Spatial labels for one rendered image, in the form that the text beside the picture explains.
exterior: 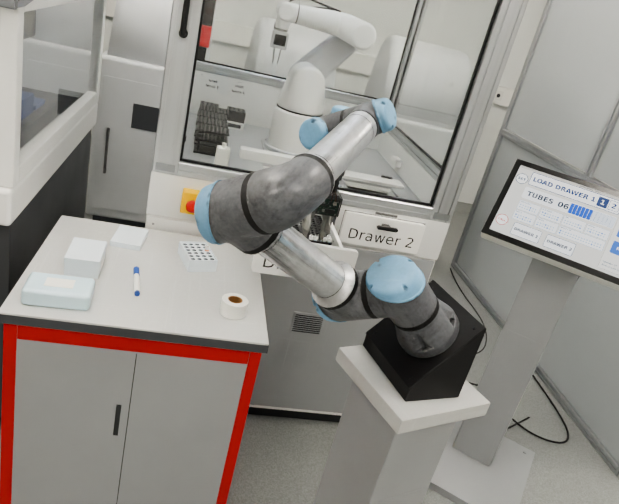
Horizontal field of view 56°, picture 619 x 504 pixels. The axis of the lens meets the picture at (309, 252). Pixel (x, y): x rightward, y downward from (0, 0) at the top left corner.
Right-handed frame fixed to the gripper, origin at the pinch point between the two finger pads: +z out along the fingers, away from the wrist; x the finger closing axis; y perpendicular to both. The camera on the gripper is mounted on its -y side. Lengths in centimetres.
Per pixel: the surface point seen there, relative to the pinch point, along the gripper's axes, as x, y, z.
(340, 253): 9.4, -1.0, 5.0
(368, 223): 26.3, -32.6, 6.4
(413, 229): 43, -32, 6
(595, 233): 95, -12, -10
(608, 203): 99, -18, -19
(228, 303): -20.9, 14.5, 16.5
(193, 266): -30.0, -7.7, 18.7
